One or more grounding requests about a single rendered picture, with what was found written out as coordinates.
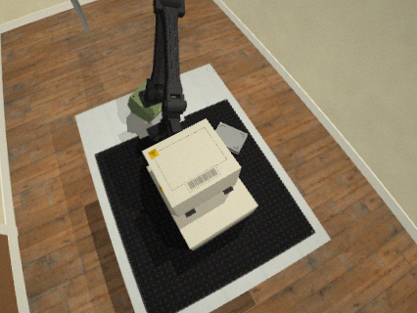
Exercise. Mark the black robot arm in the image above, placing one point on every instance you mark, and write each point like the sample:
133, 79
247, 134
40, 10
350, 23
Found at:
165, 79

